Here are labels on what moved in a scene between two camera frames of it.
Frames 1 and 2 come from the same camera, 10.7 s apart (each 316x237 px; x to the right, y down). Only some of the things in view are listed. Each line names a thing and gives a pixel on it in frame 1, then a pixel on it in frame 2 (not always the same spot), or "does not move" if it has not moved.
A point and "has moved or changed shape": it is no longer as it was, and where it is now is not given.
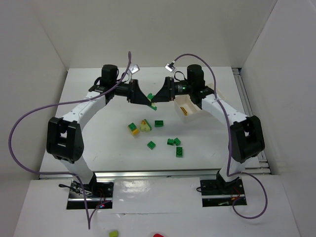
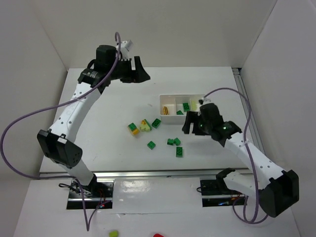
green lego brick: x=170 y=141 does not move
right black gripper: x=168 y=89 to x=195 y=123
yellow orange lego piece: x=183 y=110 to x=165 y=110
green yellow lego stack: x=134 y=129 does not move
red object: x=158 y=235 does not move
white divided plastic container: x=188 y=111 has moved or changed shape
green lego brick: x=177 y=141 does not move
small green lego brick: x=151 y=145 does not move
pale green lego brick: x=153 y=107 to x=194 y=105
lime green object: x=114 y=233 does not move
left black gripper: x=132 y=91 to x=132 y=69
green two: x=179 y=151 to x=186 y=106
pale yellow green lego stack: x=145 y=126 does not move
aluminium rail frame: x=265 y=166 does not move
